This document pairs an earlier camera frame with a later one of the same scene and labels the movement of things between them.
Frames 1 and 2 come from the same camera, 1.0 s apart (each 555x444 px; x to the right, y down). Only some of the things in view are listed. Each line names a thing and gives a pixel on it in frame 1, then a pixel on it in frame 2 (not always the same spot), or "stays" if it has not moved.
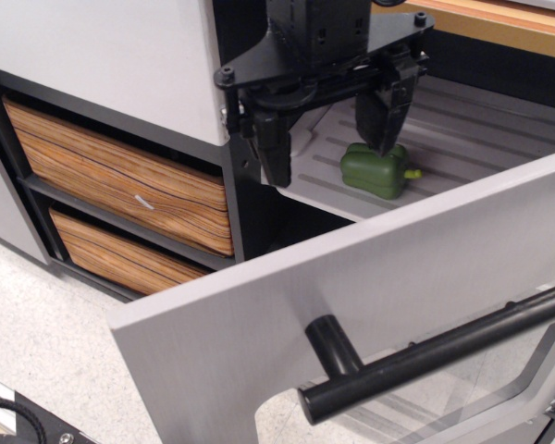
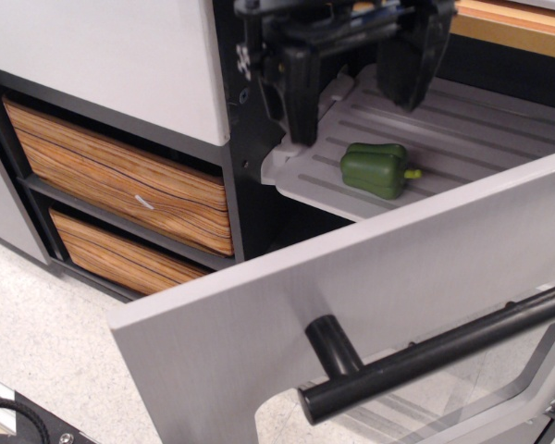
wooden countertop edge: [530, 28] stays
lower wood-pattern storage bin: [117, 258] stays
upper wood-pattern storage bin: [123, 178] stays
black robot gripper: [310, 43] → [413, 36]
